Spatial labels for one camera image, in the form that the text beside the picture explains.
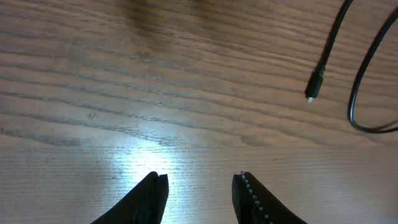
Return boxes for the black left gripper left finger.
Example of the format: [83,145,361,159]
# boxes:
[92,171,169,224]

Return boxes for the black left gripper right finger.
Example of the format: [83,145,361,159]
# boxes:
[232,172,307,224]

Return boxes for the black USB cable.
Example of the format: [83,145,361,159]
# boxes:
[304,0,398,134]

